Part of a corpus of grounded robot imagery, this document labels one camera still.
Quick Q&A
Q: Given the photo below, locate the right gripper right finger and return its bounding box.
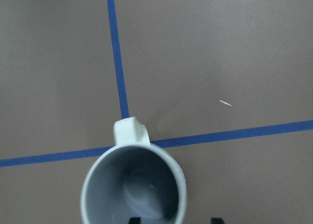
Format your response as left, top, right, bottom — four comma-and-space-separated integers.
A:
211, 218, 224, 224

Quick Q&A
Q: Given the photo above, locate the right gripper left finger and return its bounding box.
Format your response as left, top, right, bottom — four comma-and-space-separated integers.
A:
129, 217, 141, 224

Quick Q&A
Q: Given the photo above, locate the white mug grey inside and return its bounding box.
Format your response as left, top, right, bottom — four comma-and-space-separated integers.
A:
80, 117, 187, 224

